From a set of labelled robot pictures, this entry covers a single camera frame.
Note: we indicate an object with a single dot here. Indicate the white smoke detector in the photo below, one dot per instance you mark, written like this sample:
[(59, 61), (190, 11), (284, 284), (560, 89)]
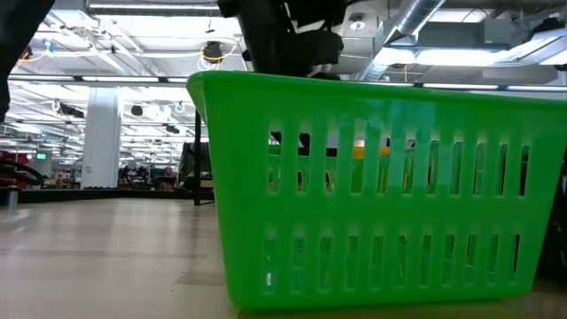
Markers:
[(357, 25)]

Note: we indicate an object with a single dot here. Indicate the green slotted plastic basket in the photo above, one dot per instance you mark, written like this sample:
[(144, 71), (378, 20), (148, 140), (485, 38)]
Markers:
[(376, 212)]

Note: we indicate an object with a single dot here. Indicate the black ceiling camera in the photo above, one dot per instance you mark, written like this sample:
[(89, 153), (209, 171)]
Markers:
[(213, 51)]

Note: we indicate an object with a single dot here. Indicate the silver round ceiling duct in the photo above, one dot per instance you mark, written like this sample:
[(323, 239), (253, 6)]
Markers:
[(412, 17)]

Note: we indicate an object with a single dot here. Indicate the white pillar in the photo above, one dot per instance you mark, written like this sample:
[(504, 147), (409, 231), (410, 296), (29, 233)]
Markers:
[(101, 137)]

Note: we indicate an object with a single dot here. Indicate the black vertical frame post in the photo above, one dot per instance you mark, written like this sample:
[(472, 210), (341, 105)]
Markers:
[(197, 155)]

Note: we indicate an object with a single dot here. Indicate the small metal cylinder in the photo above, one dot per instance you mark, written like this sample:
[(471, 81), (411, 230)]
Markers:
[(12, 197)]

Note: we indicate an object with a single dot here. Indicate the grey rectangular ceiling duct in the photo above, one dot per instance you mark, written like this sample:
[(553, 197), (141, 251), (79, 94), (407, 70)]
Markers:
[(460, 35)]

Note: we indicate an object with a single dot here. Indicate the long ceiling light strip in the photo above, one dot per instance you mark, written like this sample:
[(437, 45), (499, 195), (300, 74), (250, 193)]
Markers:
[(119, 79), (487, 87)]

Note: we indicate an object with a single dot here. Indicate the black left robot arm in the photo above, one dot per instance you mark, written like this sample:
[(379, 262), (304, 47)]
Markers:
[(17, 35)]

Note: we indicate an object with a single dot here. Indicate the ceiling light fixture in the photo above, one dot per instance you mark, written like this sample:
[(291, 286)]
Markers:
[(150, 6)]

